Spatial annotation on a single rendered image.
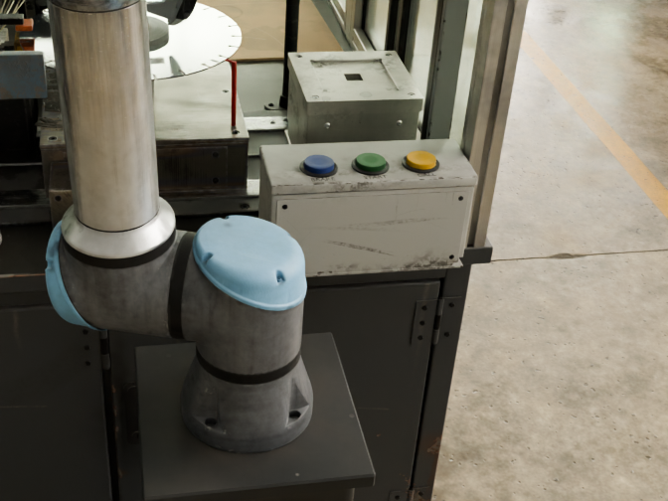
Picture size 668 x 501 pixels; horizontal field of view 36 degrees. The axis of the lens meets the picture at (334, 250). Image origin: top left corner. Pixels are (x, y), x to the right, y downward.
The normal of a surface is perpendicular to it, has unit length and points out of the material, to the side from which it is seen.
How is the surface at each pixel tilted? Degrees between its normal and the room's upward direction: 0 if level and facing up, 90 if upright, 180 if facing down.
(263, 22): 0
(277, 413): 73
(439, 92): 90
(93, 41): 95
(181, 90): 0
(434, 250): 90
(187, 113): 0
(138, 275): 94
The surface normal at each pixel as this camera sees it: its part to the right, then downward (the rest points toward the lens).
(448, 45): 0.19, 0.56
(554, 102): 0.07, -0.83
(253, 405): 0.21, 0.29
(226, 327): -0.13, 0.55
